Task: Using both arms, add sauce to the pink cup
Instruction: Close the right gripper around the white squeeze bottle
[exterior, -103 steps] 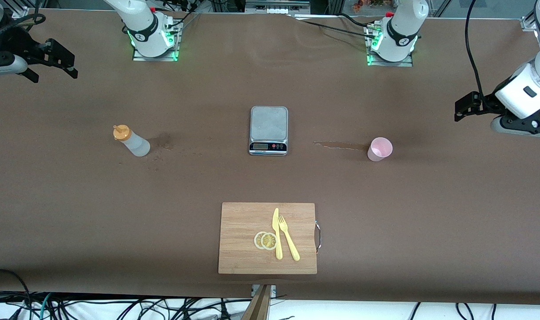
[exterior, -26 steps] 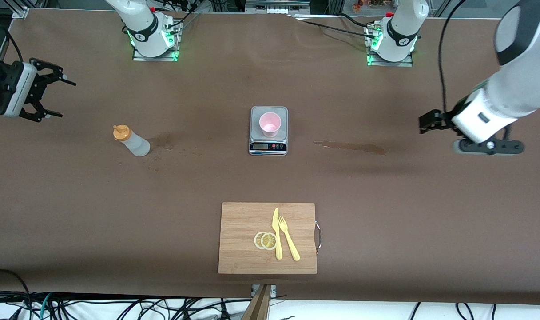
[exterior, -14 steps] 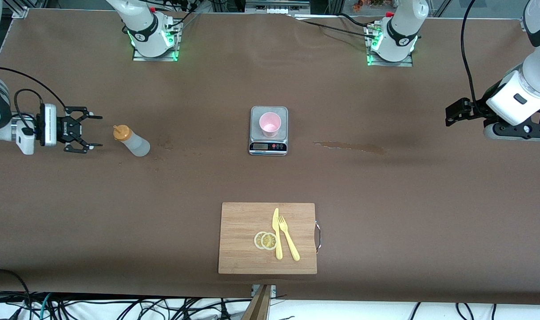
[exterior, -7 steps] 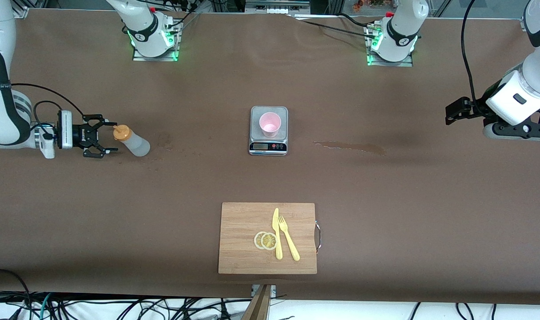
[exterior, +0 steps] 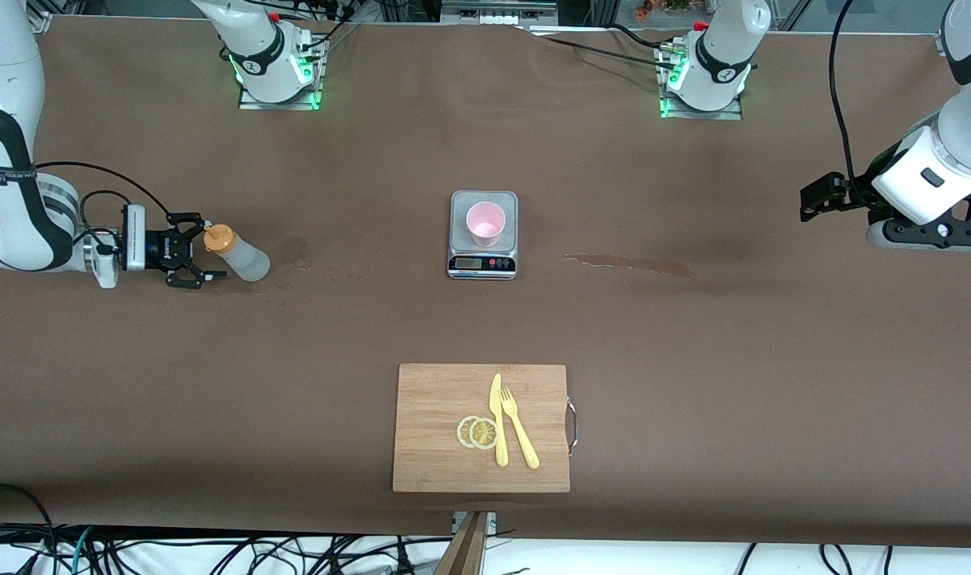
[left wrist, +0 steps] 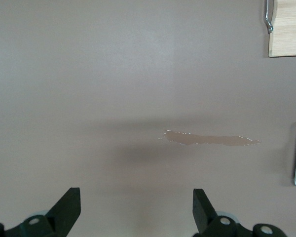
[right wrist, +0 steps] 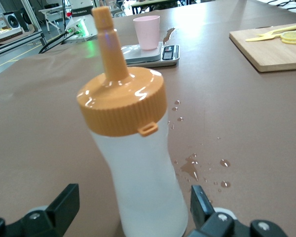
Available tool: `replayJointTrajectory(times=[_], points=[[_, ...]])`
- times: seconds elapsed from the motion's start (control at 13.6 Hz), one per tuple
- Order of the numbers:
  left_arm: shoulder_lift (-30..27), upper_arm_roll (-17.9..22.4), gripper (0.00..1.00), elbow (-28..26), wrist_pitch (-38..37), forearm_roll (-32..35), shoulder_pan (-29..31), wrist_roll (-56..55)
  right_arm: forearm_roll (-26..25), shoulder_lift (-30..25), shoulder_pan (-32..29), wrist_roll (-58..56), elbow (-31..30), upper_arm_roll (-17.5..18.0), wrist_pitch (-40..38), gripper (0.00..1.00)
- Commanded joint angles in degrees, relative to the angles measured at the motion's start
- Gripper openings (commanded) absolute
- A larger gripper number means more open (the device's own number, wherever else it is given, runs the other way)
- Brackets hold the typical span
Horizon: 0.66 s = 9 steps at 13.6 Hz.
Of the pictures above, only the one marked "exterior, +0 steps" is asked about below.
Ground black looped floor cable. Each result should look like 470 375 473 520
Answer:
0 482 60 575

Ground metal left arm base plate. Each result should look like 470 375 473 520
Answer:
660 100 743 121

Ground yellow plastic fork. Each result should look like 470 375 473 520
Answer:
500 387 541 470

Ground pink plastic cup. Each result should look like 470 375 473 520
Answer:
466 201 507 248

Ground black cable on table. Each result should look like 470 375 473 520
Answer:
525 24 682 65

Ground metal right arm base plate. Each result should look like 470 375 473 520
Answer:
238 86 323 112

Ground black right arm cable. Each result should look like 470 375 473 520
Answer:
34 160 172 256

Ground orange background items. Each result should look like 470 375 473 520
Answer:
633 0 696 22

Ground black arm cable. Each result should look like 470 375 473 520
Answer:
34 160 172 256
828 0 860 183

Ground wooden cutting board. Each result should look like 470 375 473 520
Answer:
392 363 571 494

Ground silver digital kitchen scale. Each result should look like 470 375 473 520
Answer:
447 189 519 281

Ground teal floor cable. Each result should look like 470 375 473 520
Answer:
69 525 97 575

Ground wooden post with metal bracket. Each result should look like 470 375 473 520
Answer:
434 511 498 575

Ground squeeze bottle with orange cap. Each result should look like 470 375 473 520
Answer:
203 224 271 283

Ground yellow plastic knife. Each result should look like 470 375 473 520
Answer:
489 373 509 468

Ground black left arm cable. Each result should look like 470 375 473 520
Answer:
828 0 860 183

